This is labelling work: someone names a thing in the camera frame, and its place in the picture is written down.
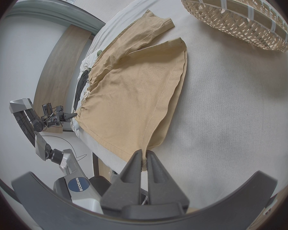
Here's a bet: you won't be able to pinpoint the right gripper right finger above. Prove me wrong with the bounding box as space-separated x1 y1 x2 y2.
146 150 190 208

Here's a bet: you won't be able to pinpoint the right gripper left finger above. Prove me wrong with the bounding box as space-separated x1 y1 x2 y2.
100 149 144 209

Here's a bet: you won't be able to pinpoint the tan shorts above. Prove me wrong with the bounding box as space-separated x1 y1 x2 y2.
74 9 188 172

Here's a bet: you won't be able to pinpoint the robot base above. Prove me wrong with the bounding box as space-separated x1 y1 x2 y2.
34 131 105 214

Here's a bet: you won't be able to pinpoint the black garment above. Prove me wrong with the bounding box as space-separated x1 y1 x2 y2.
73 69 91 110

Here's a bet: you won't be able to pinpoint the white garment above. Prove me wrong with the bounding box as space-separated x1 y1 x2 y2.
79 50 102 74

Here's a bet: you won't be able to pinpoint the round woven basket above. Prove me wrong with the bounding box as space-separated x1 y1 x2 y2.
174 0 288 54

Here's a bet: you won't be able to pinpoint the grey-green curtain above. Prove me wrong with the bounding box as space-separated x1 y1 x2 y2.
6 0 106 36

